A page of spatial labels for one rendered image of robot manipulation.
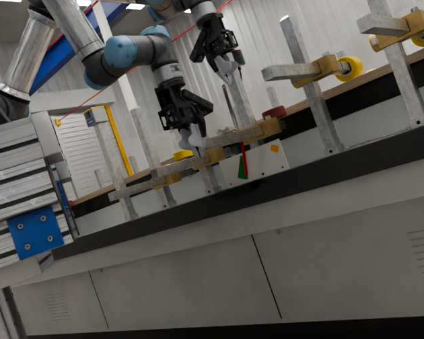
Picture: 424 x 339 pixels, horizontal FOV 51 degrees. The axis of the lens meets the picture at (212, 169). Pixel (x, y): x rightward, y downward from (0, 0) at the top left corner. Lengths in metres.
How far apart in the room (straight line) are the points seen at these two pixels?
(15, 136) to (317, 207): 0.89
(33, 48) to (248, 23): 8.92
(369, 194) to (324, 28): 8.13
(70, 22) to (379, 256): 1.20
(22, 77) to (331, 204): 1.08
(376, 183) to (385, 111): 0.27
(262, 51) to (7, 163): 9.32
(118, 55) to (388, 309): 1.20
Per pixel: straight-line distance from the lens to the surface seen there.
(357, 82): 1.49
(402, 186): 1.31
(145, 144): 1.80
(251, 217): 1.56
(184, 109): 1.16
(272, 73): 1.09
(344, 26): 9.18
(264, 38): 10.09
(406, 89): 1.25
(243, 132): 1.34
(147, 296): 2.45
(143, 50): 1.15
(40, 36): 1.62
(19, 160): 0.95
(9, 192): 0.95
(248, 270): 1.92
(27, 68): 1.62
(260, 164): 1.45
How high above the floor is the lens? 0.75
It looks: 1 degrees up
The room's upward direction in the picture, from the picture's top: 20 degrees counter-clockwise
